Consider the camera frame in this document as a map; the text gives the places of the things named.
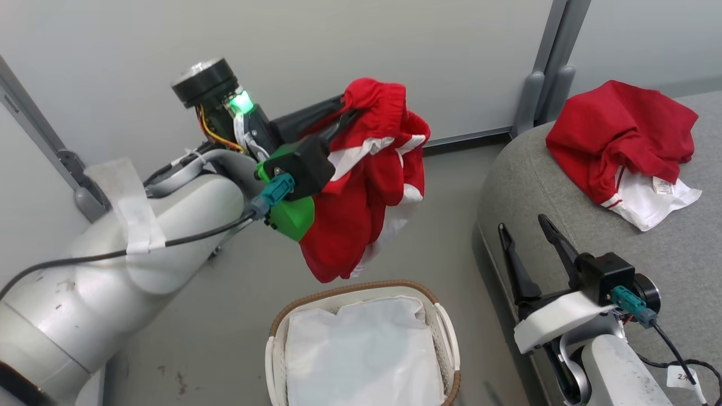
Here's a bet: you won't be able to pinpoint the teal left camera connector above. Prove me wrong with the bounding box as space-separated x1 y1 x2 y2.
250 173 296 222

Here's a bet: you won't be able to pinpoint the black left camera cable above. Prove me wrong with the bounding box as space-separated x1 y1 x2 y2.
0 210 257 302

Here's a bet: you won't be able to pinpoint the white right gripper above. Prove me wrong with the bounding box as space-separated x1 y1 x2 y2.
499 214 619 355

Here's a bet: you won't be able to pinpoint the grey partition post with latch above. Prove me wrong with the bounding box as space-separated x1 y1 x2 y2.
0 56 85 189

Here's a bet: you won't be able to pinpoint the grey double partition post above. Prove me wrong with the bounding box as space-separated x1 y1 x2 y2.
510 0 593 139

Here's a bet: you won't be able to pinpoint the white tape strip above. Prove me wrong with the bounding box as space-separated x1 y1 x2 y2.
83 158 168 255

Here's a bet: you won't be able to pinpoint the teal right camera connector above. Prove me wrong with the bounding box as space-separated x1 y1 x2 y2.
612 285 658 329

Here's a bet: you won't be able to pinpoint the white basket liner cloth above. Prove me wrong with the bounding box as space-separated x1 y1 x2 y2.
285 297 446 406

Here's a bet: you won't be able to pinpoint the red white shirt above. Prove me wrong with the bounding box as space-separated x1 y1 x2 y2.
545 80 703 232

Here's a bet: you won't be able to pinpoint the yellow red wire bundle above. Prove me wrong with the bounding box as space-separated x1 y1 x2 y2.
195 104 246 154

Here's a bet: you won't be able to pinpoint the teal camera connector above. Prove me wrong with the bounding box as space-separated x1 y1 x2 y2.
612 285 658 329
250 173 296 222

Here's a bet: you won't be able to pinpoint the black camera cable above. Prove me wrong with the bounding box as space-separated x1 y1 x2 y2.
637 324 722 406
0 210 257 302

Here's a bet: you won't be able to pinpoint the red white shorts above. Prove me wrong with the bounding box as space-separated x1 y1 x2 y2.
299 77 432 284

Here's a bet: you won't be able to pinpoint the grey partition foot bracket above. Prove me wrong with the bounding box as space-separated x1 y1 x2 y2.
56 148 112 223

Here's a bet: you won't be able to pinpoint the grey partition bottom rail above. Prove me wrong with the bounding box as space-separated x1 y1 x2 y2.
422 126 515 151

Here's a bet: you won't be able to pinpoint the black right camera cable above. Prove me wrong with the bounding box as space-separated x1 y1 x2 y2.
637 324 722 406

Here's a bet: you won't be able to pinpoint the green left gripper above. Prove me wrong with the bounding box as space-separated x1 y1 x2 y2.
244 95 362 243

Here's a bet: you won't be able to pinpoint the white wicker-rimmed laundry basket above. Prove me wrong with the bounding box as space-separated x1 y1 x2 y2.
265 280 461 406

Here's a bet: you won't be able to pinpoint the white paper cable tag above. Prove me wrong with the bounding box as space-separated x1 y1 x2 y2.
666 365 701 391

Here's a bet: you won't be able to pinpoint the grey fabric sofa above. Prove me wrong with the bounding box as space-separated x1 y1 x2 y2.
477 90 722 406

